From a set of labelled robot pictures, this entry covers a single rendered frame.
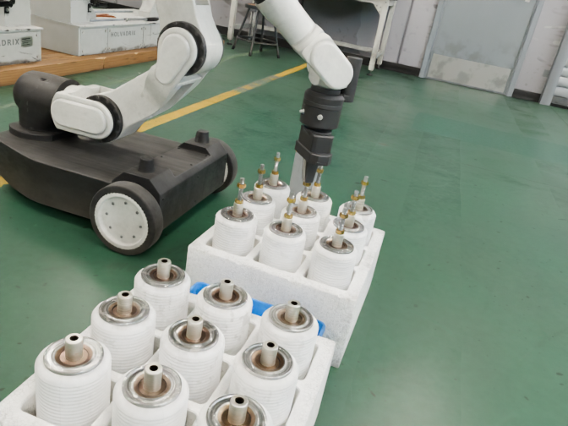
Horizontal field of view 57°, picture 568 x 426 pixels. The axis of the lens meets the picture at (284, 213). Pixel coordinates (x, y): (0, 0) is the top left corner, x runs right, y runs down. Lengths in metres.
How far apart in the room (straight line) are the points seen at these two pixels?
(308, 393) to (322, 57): 0.64
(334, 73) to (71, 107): 0.86
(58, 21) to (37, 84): 1.96
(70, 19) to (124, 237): 2.40
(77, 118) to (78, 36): 2.03
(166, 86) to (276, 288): 0.66
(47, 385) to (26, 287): 0.63
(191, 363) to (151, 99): 0.95
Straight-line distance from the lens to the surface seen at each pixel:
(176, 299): 0.91
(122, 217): 1.45
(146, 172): 1.46
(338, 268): 1.11
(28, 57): 3.34
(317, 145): 1.15
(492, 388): 1.32
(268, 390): 0.75
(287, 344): 0.85
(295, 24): 1.09
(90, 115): 1.64
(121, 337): 0.82
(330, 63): 1.10
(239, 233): 1.16
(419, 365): 1.29
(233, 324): 0.88
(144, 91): 1.57
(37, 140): 1.79
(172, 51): 1.46
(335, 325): 1.14
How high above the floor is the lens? 0.75
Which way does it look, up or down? 24 degrees down
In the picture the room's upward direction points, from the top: 11 degrees clockwise
